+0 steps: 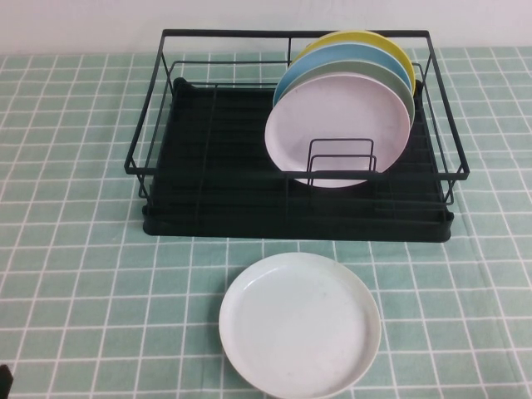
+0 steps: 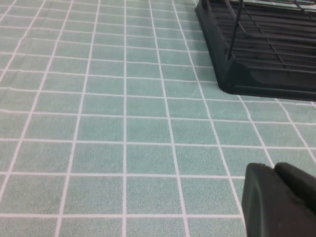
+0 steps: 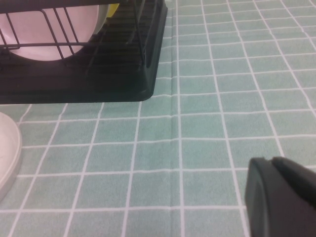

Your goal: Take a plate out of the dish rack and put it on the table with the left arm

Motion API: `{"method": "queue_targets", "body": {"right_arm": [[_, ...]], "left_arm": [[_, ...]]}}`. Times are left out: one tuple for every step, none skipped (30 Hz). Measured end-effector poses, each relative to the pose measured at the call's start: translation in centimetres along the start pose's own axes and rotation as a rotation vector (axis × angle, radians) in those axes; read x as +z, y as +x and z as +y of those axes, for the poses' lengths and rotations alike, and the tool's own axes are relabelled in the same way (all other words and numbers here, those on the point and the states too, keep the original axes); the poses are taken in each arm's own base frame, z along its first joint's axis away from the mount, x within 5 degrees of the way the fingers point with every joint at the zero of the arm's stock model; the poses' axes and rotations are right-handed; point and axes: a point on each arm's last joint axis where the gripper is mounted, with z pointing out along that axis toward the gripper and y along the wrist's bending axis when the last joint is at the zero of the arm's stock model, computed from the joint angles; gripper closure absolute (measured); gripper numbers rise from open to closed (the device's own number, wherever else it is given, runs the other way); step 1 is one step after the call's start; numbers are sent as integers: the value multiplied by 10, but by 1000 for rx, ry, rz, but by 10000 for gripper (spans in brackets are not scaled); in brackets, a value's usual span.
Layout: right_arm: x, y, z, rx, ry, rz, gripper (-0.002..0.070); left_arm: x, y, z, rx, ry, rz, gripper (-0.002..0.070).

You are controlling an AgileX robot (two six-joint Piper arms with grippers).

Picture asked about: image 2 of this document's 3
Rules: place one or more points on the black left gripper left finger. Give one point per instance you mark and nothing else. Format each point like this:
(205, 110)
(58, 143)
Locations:
(266, 209)

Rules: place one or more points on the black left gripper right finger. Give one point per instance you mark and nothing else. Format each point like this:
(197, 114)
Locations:
(301, 187)

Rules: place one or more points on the black plastic drip tray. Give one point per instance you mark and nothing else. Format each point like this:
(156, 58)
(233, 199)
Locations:
(222, 49)

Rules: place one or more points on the green checked tablecloth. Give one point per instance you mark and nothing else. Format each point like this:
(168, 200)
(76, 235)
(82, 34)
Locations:
(111, 135)

